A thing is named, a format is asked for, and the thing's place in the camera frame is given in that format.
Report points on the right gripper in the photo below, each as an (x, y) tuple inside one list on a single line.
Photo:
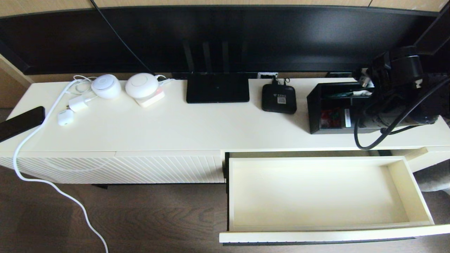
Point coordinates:
[(372, 112)]

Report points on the black compartment organizer box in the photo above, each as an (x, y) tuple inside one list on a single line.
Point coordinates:
[(313, 112)]

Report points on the cream ribbed drawer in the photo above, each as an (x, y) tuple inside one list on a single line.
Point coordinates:
[(316, 193)]

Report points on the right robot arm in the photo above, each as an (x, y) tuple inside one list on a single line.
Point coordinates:
[(404, 70)]

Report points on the white slatted cabinet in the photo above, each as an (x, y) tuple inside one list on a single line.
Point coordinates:
[(175, 130)]

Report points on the white and black packet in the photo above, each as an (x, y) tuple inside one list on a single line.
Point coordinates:
[(362, 93)]

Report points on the teal packet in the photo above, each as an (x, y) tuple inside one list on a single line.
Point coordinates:
[(335, 95)]

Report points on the black TV foot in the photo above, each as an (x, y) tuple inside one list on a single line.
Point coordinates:
[(337, 75)]

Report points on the black set-top box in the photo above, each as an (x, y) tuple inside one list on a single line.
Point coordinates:
[(277, 103)]

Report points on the black flat TV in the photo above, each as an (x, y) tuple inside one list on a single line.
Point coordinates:
[(281, 38)]

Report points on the black router with antennas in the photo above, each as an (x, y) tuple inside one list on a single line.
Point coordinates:
[(218, 89)]

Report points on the white box with pink edge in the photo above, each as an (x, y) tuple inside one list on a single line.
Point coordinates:
[(151, 101)]

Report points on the white dome device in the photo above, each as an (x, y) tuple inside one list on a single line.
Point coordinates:
[(142, 86)]

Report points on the white round smart speaker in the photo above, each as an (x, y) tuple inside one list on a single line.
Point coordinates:
[(106, 88)]

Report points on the white charger adapter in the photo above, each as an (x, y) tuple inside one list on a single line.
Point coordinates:
[(78, 104)]

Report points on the white earbud case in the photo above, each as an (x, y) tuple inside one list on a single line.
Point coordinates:
[(65, 117)]

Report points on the black smartphone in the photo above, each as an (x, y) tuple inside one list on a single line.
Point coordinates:
[(21, 123)]

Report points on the white wall socket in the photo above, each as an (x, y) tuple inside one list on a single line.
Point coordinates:
[(267, 75)]

